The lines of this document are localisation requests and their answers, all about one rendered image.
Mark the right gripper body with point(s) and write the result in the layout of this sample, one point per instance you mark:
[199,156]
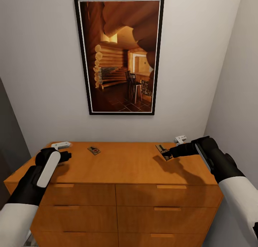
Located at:
[179,150]

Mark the door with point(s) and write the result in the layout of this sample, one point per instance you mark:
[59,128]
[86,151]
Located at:
[14,152]

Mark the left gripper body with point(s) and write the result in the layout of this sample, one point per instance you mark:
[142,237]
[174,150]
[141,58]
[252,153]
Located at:
[64,156]

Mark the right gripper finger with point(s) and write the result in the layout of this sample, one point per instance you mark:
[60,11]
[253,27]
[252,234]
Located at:
[169,153]

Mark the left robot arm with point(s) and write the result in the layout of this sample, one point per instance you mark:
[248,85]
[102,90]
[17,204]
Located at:
[17,215]

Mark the cabinet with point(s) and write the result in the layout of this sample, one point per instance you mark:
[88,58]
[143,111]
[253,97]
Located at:
[127,195]

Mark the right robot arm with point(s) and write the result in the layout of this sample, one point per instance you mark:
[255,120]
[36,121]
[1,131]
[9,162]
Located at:
[240,194]

